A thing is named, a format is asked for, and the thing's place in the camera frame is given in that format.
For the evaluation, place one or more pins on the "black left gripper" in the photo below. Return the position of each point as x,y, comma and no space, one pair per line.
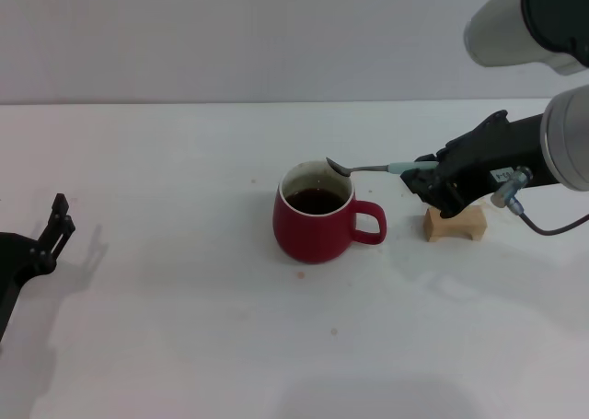
18,262

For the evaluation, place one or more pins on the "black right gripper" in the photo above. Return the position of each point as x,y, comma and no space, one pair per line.
488,156

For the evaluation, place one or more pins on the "red ceramic mug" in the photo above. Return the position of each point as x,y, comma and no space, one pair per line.
313,237

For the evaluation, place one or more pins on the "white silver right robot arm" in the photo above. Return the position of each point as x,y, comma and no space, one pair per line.
501,27

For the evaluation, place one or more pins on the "light notched wooden block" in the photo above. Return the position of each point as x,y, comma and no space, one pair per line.
465,225

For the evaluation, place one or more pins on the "dark coffee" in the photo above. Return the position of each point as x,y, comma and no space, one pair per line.
315,200

